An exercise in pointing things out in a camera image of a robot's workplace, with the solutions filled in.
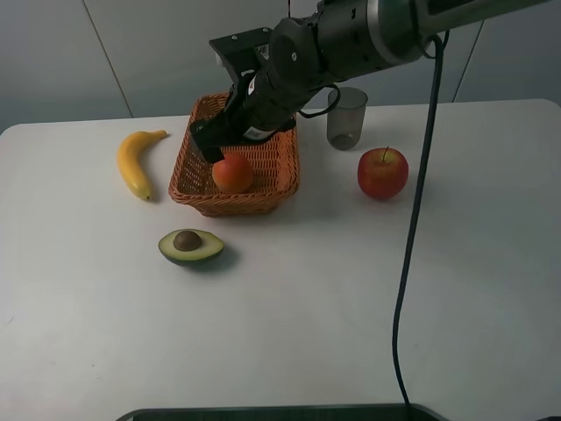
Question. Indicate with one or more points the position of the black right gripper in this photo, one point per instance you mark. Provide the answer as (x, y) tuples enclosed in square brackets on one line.
[(262, 102)]

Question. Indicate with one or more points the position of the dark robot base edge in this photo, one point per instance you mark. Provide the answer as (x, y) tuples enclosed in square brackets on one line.
[(385, 411)]

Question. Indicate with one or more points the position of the grey translucent plastic cup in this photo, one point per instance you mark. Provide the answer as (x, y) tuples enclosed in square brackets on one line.
[(345, 120)]

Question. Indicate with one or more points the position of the yellow banana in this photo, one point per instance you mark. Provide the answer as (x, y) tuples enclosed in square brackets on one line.
[(129, 165)]

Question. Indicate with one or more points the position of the halved avocado with pit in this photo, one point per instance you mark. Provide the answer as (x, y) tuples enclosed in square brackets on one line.
[(190, 247)]

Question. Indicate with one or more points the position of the red apple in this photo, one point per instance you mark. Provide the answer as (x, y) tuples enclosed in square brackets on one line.
[(382, 173)]

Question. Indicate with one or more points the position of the orange red peach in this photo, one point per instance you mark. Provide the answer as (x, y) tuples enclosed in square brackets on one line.
[(233, 174)]

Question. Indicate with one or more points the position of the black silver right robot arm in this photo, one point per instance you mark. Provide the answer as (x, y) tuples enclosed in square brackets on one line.
[(348, 39)]

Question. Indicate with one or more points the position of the brown wicker basket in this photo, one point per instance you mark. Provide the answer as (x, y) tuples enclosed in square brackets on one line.
[(276, 177)]

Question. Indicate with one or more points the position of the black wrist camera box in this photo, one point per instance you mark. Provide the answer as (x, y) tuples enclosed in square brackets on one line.
[(243, 52)]

